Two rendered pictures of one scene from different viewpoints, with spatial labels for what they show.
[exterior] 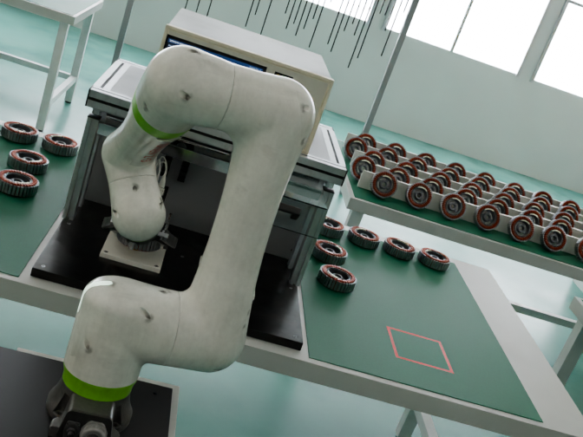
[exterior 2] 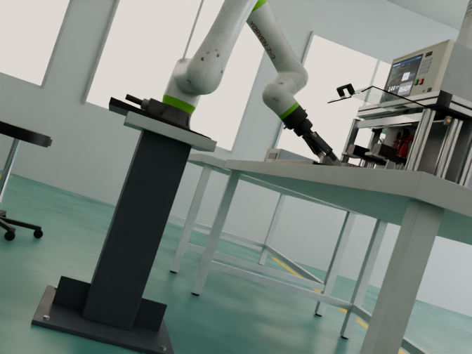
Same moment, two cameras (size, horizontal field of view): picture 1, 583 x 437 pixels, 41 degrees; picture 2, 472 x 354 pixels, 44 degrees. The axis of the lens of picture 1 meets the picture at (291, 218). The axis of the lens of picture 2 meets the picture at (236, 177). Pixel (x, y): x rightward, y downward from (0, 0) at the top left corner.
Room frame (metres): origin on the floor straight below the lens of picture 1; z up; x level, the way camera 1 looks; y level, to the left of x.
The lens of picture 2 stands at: (1.41, -1.94, 0.62)
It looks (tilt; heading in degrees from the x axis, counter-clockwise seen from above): 1 degrees up; 89
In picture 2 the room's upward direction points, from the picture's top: 18 degrees clockwise
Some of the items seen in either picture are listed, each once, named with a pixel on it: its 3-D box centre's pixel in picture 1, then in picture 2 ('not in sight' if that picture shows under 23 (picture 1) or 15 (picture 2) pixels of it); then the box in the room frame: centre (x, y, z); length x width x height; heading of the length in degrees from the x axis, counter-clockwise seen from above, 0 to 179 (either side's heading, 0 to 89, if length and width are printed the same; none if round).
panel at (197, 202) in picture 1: (203, 181); (414, 161); (2.08, 0.27, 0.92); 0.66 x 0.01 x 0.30; 99
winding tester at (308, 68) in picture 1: (240, 76); (455, 93); (2.15, 0.26, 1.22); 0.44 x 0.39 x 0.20; 99
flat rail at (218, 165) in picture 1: (212, 162); (386, 121); (1.92, 0.24, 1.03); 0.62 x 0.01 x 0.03; 99
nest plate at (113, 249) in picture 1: (134, 251); not in sight; (1.81, 0.34, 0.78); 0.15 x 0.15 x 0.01; 9
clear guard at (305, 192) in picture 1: (273, 190); (383, 107); (1.86, 0.06, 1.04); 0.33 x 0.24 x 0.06; 9
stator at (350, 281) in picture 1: (337, 278); not in sight; (2.11, -0.18, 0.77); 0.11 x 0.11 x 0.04
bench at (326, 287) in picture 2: not in sight; (241, 221); (1.64, 2.60, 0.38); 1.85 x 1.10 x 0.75; 99
